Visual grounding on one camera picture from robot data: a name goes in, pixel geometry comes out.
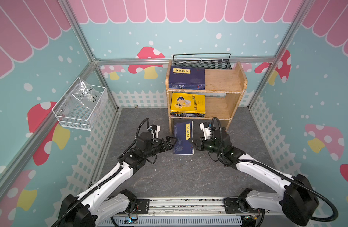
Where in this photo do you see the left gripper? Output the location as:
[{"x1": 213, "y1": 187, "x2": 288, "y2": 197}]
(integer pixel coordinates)
[{"x1": 144, "y1": 136, "x2": 178, "y2": 159}]

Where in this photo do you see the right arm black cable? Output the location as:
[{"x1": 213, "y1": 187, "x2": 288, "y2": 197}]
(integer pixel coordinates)
[{"x1": 209, "y1": 117, "x2": 339, "y2": 222}]

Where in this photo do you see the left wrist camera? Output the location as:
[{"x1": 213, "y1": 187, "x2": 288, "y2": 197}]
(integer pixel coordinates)
[{"x1": 148, "y1": 124, "x2": 160, "y2": 139}]

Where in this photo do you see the black wire mesh basket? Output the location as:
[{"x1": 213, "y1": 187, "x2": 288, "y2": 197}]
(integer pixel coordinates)
[{"x1": 172, "y1": 53, "x2": 232, "y2": 70}]

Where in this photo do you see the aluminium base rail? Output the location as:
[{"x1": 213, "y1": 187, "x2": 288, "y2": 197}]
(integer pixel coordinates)
[{"x1": 66, "y1": 195, "x2": 308, "y2": 227}]

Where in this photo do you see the yellow cartoon book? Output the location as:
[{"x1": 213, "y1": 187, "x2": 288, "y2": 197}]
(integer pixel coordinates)
[{"x1": 170, "y1": 93, "x2": 206, "y2": 115}]

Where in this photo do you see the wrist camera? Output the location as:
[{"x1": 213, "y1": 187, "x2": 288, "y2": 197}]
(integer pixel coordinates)
[
  {"x1": 148, "y1": 124, "x2": 160, "y2": 139},
  {"x1": 200, "y1": 122, "x2": 211, "y2": 140}
]

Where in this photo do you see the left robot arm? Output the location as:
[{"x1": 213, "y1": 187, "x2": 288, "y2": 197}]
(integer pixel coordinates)
[{"x1": 53, "y1": 132, "x2": 178, "y2": 227}]

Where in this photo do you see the wooden two-tier bookshelf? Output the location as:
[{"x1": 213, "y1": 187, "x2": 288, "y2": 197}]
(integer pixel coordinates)
[{"x1": 165, "y1": 60, "x2": 248, "y2": 134}]

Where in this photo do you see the black deer antler book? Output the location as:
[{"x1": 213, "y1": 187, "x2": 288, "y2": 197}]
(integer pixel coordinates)
[{"x1": 170, "y1": 112, "x2": 205, "y2": 118}]

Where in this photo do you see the white wire mesh basket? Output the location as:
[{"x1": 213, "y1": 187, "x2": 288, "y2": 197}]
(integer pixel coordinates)
[{"x1": 52, "y1": 78, "x2": 108, "y2": 131}]

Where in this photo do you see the dark blue book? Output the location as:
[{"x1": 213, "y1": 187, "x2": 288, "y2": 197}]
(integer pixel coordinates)
[
  {"x1": 168, "y1": 66, "x2": 206, "y2": 90},
  {"x1": 174, "y1": 121, "x2": 194, "y2": 155}
]

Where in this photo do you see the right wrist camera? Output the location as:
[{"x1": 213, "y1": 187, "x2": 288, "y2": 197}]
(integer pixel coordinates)
[{"x1": 200, "y1": 122, "x2": 211, "y2": 140}]

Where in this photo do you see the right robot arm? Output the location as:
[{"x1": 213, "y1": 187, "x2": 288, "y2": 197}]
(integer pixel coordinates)
[{"x1": 190, "y1": 129, "x2": 339, "y2": 227}]

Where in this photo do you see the clear plastic bag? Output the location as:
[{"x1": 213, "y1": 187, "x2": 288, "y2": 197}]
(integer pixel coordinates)
[{"x1": 70, "y1": 80, "x2": 101, "y2": 110}]

